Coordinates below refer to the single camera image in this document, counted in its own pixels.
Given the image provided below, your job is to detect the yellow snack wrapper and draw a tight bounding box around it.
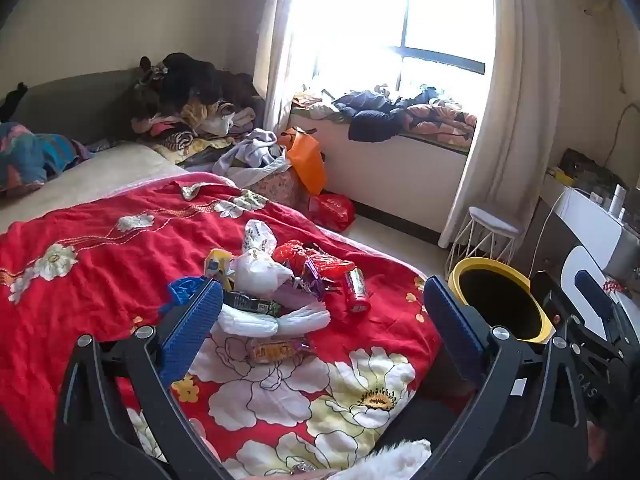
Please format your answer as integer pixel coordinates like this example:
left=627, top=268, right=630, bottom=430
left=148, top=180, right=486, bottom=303
left=204, top=248, right=236, bottom=291

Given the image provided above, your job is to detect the narrow cream curtain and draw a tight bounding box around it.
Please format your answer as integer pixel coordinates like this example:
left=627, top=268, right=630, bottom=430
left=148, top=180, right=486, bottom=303
left=252, top=0, right=321, bottom=133

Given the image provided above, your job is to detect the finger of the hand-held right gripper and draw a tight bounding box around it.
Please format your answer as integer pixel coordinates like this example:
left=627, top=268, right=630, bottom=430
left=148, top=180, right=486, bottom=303
left=574, top=267, right=640, bottom=351
left=550, top=310, right=628, bottom=365

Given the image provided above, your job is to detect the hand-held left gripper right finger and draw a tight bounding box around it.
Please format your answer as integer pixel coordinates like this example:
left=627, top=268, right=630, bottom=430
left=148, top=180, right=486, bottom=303
left=422, top=275, right=601, bottom=480

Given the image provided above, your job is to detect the red floral blanket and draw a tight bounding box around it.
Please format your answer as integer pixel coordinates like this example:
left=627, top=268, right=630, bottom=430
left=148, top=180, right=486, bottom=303
left=0, top=172, right=481, bottom=480

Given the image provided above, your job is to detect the red cylindrical packet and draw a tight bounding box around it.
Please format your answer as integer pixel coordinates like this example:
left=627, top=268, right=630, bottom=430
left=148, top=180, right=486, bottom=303
left=342, top=267, right=372, bottom=315

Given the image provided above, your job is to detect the beige bed sheet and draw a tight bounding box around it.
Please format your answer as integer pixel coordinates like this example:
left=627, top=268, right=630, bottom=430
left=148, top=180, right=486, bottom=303
left=0, top=141, right=188, bottom=233

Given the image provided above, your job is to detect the white cable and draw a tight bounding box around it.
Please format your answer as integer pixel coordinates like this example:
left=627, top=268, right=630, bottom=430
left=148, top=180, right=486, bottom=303
left=527, top=187, right=576, bottom=276

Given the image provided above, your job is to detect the wide cream curtain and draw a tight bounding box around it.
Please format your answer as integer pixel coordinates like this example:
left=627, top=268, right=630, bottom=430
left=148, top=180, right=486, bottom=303
left=439, top=0, right=591, bottom=261

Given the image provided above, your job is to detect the yellow rimmed trash bin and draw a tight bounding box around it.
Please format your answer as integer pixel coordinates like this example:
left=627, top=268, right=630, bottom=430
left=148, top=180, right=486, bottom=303
left=446, top=257, right=557, bottom=345

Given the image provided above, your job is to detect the orange bag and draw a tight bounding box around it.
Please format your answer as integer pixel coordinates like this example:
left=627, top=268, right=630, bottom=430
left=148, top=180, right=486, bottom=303
left=277, top=127, right=328, bottom=196

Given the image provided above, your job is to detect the pile of clothes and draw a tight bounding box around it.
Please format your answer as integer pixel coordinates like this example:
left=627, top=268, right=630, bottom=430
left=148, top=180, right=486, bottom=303
left=131, top=52, right=266, bottom=161

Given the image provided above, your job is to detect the pink floral box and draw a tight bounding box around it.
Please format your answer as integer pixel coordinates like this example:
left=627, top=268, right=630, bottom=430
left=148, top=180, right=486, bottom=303
left=247, top=167, right=306, bottom=208

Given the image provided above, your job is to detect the black snack packet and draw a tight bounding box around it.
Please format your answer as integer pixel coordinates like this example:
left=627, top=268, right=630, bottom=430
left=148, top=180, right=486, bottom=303
left=222, top=290, right=286, bottom=317

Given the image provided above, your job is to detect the purple snack wrapper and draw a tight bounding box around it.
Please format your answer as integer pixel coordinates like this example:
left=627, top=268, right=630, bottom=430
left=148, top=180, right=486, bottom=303
left=292, top=260, right=332, bottom=302

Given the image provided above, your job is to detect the white twisted plastic wrapper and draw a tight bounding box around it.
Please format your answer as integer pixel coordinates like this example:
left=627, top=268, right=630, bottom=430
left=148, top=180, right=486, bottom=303
left=217, top=302, right=332, bottom=337

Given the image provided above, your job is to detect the grey white garment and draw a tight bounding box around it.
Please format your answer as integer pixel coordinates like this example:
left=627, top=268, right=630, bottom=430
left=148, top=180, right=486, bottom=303
left=212, top=129, right=291, bottom=186

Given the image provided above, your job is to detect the blue patterned quilt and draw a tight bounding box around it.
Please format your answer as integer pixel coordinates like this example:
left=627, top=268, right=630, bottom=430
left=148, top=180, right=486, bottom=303
left=0, top=121, right=93, bottom=196

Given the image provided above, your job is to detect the white fluffy sleeve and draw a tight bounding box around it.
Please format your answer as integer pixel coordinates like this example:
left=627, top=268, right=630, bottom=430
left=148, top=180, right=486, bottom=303
left=330, top=439, right=433, bottom=480

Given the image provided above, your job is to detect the grey green headboard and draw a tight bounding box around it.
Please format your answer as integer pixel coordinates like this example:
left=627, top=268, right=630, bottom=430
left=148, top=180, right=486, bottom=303
left=0, top=67, right=166, bottom=146

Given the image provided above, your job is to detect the orange snack bar wrapper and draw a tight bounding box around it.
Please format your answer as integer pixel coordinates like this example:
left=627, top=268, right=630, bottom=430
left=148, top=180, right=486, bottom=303
left=246, top=337, right=311, bottom=365

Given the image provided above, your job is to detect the dark blue jacket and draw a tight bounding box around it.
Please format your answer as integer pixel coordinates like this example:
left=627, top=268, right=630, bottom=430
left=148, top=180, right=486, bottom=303
left=332, top=89, right=441, bottom=142

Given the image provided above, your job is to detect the red plastic bag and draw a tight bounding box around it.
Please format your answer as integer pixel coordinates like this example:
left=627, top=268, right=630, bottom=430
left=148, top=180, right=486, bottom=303
left=309, top=193, right=357, bottom=233

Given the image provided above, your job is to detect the shiny red wrapper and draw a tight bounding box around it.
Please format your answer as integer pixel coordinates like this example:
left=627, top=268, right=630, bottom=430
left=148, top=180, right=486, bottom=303
left=272, top=239, right=312, bottom=277

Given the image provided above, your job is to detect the blue plastic bag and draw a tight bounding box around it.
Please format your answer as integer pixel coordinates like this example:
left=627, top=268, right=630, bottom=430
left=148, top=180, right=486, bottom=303
left=167, top=275, right=202, bottom=318

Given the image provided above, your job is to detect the black cloth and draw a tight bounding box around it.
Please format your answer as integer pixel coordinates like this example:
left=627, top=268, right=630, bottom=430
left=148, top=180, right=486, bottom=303
left=0, top=82, right=28, bottom=123

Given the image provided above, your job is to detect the orange patterned blanket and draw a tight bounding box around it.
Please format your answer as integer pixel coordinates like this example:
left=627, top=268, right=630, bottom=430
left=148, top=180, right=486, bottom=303
left=405, top=102, right=478, bottom=148

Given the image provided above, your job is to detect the white wire stool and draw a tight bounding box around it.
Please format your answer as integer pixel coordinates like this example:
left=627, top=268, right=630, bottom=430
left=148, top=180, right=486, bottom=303
left=447, top=206, right=523, bottom=281

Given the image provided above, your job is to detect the white plastic bag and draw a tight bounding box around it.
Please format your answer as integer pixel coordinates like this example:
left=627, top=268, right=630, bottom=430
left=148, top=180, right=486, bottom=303
left=231, top=219, right=296, bottom=306

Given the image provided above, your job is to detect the dark box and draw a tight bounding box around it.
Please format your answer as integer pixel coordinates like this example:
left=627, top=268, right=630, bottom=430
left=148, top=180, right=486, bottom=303
left=557, top=149, right=626, bottom=193

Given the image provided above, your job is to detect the dark framed window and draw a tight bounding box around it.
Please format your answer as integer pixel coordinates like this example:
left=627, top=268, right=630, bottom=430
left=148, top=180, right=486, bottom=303
left=295, top=0, right=488, bottom=111

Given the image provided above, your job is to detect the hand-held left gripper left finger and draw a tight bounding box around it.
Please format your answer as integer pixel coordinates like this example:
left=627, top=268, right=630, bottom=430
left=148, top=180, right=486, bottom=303
left=54, top=276, right=236, bottom=480

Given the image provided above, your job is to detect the white desk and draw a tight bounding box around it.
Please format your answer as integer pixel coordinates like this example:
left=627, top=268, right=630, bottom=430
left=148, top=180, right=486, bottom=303
left=537, top=180, right=640, bottom=281

